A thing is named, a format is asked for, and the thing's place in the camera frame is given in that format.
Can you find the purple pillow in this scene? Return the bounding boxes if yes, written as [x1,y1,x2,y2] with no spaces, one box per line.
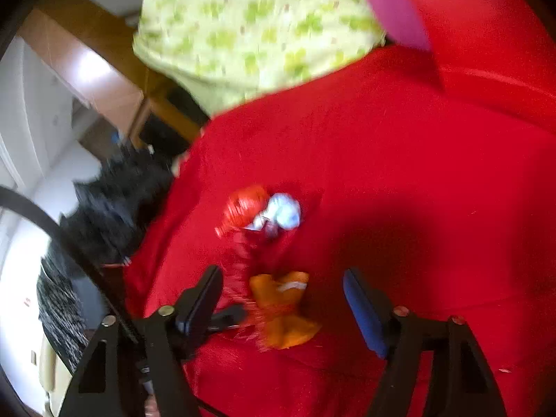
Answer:
[352,0,433,53]

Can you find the orange wrapper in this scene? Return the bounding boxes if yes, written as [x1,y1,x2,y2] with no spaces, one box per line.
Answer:
[247,271,322,350]

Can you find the wooden furniture frame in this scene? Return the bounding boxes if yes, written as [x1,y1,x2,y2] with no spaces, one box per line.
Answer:
[17,0,209,148]

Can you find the blue white cloth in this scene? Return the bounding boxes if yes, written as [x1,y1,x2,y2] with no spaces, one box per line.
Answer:
[245,192,302,239]

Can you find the dark cloth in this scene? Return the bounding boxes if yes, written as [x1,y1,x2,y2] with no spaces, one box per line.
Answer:
[61,148,183,270]

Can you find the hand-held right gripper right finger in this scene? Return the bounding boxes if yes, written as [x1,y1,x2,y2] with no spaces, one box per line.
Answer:
[342,267,509,417]

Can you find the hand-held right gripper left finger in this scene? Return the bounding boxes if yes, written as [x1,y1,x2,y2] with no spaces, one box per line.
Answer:
[58,265,224,417]

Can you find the black cable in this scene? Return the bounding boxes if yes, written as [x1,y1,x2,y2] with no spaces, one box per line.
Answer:
[0,186,148,357]

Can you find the speckled black white cloth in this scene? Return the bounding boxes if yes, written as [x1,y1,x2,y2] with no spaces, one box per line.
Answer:
[37,243,94,374]

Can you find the red paper bag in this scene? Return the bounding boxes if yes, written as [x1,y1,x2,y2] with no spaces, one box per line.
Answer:
[389,0,556,96]

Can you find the green clover print quilt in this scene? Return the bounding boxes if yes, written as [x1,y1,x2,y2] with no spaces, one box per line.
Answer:
[132,0,387,116]

